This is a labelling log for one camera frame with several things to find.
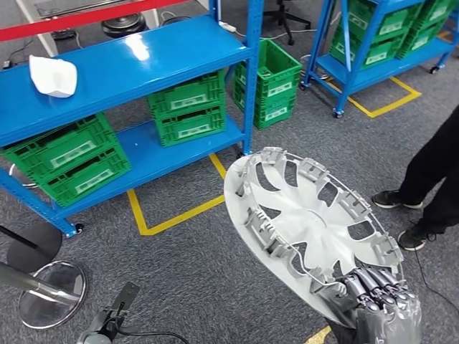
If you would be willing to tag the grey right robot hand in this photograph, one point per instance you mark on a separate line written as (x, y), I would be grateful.
(391, 318)

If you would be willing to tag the silver plastic wheel hubcap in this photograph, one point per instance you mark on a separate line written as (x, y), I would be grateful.
(305, 223)

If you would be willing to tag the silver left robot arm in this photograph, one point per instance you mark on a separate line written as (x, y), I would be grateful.
(93, 339)

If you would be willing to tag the blue metal shelf rack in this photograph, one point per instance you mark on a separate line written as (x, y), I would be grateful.
(377, 71)
(125, 71)

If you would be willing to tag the yellow floor tape strip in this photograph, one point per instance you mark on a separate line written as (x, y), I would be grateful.
(319, 334)

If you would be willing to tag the person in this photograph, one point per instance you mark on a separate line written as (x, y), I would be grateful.
(430, 161)

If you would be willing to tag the green open plastic crate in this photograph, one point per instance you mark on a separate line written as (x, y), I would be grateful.
(276, 85)

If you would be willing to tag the black office chair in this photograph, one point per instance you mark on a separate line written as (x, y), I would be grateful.
(283, 16)

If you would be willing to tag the white power strip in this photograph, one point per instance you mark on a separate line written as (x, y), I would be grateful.
(227, 26)

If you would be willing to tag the long red barrier belt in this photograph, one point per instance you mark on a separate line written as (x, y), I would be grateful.
(90, 16)

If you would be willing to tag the white plastic mirror cover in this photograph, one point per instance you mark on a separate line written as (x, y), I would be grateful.
(53, 76)

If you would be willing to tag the black device box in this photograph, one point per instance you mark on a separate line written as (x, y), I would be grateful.
(63, 34)

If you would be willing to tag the black power adapter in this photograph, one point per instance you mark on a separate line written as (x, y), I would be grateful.
(6, 64)

